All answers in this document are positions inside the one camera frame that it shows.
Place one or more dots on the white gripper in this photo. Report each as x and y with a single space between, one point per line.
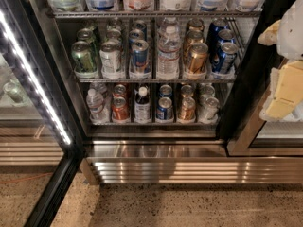
292 32

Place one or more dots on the green can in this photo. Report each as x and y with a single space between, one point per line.
88 36
83 57

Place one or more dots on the front dark blue can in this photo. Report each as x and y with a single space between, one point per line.
224 58

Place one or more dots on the front gold can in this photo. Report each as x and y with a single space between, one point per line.
196 58

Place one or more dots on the gold can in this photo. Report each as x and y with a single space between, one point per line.
187 110
196 58

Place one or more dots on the bottom silver can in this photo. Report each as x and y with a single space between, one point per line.
210 107

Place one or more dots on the bottom gold can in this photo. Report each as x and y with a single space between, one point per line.
187 110

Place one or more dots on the middle shelf water bottle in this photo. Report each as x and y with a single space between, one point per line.
168 52

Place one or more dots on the shelf water bottle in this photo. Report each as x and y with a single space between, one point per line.
96 104
168 52

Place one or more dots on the bottom blue can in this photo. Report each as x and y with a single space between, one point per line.
164 109

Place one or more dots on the steel fridge base grille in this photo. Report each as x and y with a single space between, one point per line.
193 170

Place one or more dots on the front blue silver can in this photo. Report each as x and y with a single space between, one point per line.
140 51

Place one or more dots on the front orange can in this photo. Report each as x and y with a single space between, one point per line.
120 108

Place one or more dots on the front white can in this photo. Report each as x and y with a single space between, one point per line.
110 57

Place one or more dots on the bottom shelf water bottle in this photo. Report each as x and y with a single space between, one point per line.
96 104

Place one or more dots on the open glass fridge door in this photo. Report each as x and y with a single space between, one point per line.
40 140

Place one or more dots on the dark juice bottle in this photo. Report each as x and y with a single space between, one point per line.
142 106

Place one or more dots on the upper wire shelf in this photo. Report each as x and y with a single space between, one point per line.
150 14

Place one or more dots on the wire shelf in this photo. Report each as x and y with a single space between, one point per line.
158 80
150 14

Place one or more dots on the middle wire shelf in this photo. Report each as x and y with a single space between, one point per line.
158 80

